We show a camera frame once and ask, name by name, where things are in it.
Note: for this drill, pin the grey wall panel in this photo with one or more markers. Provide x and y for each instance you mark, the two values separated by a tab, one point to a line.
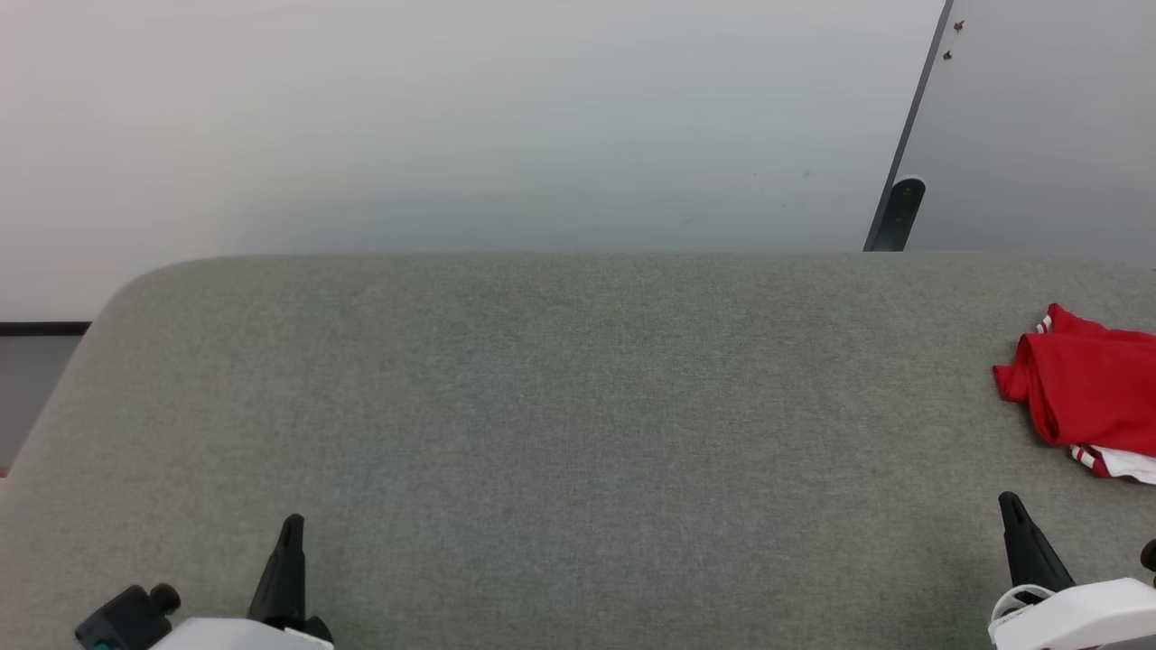
1048	126

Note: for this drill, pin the black baseboard strip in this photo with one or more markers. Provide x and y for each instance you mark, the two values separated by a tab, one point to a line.
45	329

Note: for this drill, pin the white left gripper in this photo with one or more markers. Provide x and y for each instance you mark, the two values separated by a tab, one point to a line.
235	636

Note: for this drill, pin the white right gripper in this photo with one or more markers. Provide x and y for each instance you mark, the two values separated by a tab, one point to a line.
1084	618

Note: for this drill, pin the red and white jersey garment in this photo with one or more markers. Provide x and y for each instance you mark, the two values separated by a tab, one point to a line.
1093	388

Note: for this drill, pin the teal left camera connector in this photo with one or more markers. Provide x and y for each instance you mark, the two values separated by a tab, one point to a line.
97	645

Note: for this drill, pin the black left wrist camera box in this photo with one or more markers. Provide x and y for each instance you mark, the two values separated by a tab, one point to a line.
131	618

